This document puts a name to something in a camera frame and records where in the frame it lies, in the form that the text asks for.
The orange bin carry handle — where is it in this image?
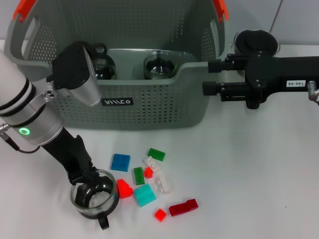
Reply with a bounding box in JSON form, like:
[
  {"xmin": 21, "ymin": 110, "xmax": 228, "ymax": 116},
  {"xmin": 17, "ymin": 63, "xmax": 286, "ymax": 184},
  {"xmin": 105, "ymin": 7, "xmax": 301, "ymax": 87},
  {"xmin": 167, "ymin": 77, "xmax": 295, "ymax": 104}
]
[{"xmin": 13, "ymin": 0, "xmax": 230, "ymax": 23}]

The narrow green toy brick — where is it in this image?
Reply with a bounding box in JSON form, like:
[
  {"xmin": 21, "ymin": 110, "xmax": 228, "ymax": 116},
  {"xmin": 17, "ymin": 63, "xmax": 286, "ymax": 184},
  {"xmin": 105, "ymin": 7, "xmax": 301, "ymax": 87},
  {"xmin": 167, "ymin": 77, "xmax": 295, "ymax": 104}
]
[{"xmin": 134, "ymin": 167, "xmax": 146, "ymax": 185}]

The blue toy brick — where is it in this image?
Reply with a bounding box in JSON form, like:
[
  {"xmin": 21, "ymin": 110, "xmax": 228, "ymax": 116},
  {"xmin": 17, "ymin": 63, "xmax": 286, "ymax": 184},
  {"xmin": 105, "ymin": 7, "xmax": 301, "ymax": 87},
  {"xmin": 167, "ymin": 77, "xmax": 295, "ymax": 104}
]
[{"xmin": 111, "ymin": 153, "xmax": 132, "ymax": 172}]

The grey perforated storage bin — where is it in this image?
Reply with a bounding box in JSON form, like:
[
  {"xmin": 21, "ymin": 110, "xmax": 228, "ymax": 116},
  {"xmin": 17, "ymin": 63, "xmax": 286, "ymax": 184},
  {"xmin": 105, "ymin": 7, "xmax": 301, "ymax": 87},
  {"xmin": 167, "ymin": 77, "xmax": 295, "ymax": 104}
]
[{"xmin": 4, "ymin": 0, "xmax": 231, "ymax": 131}]

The teal toy brick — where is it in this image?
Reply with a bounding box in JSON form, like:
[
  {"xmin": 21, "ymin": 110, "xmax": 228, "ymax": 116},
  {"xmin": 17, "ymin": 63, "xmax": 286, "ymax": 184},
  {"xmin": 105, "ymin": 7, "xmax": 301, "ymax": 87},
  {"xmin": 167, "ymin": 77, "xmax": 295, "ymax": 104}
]
[{"xmin": 133, "ymin": 183, "xmax": 158, "ymax": 208}]

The dark red long brick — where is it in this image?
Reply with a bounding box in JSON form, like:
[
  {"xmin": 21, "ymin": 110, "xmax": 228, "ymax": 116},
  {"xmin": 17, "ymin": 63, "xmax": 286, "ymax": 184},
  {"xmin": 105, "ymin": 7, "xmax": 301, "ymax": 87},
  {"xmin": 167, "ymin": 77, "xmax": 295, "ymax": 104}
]
[{"xmin": 168, "ymin": 198, "xmax": 199, "ymax": 217}]

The glass jar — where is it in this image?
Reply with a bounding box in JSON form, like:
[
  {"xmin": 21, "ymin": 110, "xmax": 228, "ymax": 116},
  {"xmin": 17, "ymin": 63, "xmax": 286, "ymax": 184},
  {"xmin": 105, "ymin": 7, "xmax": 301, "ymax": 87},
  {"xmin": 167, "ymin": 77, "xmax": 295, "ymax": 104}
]
[{"xmin": 69, "ymin": 169, "xmax": 120, "ymax": 230}]

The glass pitcher black handle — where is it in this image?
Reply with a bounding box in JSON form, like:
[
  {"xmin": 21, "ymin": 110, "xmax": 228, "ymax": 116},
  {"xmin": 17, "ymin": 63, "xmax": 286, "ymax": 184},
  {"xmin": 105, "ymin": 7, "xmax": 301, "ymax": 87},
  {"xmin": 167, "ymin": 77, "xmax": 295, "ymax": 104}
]
[{"xmin": 218, "ymin": 29, "xmax": 282, "ymax": 78}]

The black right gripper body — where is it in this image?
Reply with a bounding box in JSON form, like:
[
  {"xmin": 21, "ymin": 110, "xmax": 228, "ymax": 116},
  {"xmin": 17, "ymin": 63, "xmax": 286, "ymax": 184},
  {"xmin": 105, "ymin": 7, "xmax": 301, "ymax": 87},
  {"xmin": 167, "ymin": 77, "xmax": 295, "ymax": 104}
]
[{"xmin": 244, "ymin": 53, "xmax": 319, "ymax": 110}]

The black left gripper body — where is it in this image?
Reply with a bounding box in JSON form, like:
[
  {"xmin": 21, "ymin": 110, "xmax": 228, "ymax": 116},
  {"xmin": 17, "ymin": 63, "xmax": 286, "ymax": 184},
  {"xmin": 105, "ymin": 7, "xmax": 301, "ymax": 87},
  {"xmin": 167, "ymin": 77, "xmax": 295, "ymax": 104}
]
[{"xmin": 41, "ymin": 128, "xmax": 97, "ymax": 185}]

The wide green toy brick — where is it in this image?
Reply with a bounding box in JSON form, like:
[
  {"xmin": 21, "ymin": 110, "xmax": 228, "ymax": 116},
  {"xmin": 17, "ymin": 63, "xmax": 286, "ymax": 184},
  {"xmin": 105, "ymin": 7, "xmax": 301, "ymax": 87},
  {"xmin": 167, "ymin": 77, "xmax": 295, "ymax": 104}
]
[{"xmin": 148, "ymin": 147, "xmax": 166, "ymax": 162}]

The glass teacup black sleeve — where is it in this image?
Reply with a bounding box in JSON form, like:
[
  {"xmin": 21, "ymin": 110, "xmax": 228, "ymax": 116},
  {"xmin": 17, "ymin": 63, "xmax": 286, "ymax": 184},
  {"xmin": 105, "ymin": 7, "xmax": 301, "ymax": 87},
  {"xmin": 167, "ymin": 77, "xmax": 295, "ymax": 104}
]
[
  {"xmin": 143, "ymin": 49, "xmax": 178, "ymax": 81},
  {"xmin": 91, "ymin": 53, "xmax": 117, "ymax": 81}
]

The orange-red sloped toy brick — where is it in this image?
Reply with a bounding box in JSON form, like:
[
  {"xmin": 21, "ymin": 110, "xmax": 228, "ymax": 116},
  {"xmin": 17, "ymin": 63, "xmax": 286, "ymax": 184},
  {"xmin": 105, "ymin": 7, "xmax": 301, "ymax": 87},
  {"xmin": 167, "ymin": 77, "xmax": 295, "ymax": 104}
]
[{"xmin": 116, "ymin": 178, "xmax": 133, "ymax": 199}]

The translucent white toy brick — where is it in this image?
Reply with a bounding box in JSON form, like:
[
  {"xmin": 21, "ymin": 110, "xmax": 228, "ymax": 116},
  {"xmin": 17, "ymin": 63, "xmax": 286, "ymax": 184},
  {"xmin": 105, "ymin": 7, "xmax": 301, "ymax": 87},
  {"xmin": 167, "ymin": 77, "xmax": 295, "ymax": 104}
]
[{"xmin": 154, "ymin": 175, "xmax": 172, "ymax": 194}]

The small orange-red square brick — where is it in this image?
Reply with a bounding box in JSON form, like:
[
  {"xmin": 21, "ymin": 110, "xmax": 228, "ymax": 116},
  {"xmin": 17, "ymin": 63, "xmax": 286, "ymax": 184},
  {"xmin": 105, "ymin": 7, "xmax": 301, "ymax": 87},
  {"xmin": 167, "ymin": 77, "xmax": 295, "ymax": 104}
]
[{"xmin": 154, "ymin": 208, "xmax": 167, "ymax": 222}]

